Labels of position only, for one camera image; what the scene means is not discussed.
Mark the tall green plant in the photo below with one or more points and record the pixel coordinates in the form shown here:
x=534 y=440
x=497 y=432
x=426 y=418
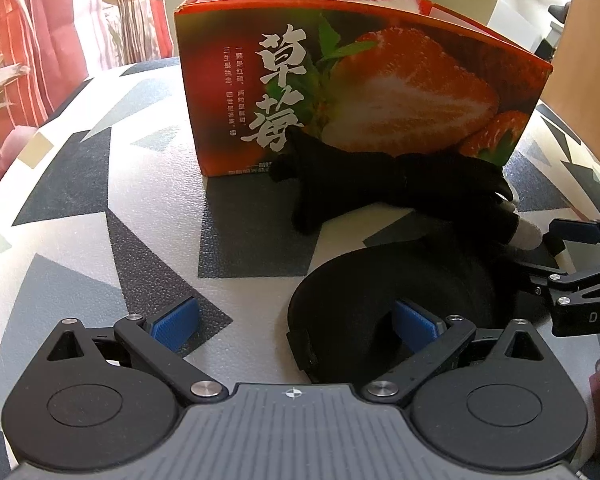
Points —
x=127 y=5

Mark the brown board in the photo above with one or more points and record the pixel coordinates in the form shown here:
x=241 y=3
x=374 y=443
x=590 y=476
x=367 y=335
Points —
x=590 y=50

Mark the small potted plant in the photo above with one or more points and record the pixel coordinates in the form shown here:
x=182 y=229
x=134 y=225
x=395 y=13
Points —
x=0 y=80

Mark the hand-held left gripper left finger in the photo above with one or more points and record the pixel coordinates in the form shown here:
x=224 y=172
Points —
x=172 y=317

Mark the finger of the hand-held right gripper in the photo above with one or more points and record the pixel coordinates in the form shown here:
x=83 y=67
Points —
x=580 y=232
x=580 y=277

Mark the red strawberry print box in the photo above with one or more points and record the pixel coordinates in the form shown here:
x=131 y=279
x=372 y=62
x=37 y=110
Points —
x=380 y=85

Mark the black exercise machine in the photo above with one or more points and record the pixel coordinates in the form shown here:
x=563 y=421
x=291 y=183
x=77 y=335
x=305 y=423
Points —
x=555 y=15

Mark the geometric patterned tablecloth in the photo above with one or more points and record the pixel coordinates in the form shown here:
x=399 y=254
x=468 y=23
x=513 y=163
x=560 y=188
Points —
x=105 y=210

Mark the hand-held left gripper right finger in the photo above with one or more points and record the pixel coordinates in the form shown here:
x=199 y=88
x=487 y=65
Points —
x=415 y=322

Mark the pink curtain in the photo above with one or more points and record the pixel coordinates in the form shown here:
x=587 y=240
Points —
x=40 y=35

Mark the black gloves with white fingertips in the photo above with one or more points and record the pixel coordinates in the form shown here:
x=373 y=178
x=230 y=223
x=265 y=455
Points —
x=405 y=180

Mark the black round cap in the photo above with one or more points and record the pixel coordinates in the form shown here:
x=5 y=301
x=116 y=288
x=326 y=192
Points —
x=380 y=280

